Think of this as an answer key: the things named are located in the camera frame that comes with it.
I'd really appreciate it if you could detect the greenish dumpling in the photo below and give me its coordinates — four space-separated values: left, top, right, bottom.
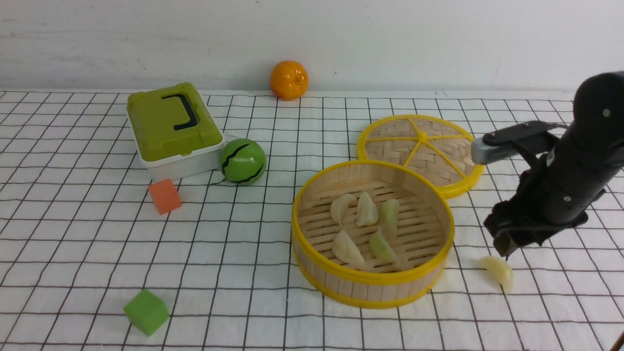
369 229 400 264
378 198 400 237

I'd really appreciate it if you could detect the white dumpling bottom edge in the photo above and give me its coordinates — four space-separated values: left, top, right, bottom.
331 230 365 269

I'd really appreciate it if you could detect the green lidded white box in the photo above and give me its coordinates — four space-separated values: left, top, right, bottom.
126 82 226 182

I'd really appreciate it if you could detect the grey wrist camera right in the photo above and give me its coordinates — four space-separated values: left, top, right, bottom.
471 120 567 166

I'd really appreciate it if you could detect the pale dumpling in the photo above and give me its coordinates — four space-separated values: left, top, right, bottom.
478 255 514 293

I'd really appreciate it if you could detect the green foam cube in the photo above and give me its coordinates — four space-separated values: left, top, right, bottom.
123 289 170 336

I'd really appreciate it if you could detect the white black-grid tablecloth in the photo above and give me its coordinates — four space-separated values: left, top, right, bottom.
0 87 623 351

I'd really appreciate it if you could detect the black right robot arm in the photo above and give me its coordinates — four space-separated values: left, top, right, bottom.
471 71 624 257

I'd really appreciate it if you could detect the bamboo steamer lid yellow rim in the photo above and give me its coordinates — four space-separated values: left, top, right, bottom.
356 114 486 198

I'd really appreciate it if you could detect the orange toy fruit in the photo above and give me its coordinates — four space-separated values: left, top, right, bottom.
270 60 309 101

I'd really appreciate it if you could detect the orange foam cube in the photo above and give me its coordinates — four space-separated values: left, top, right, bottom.
148 178 181 215

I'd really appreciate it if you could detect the bamboo steamer tray yellow rim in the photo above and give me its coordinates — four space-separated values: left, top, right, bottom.
291 160 455 309

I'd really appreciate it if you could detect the green toy watermelon ball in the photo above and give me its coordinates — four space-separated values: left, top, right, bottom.
220 138 267 186

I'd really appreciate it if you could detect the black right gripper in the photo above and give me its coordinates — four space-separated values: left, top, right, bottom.
484 170 588 258

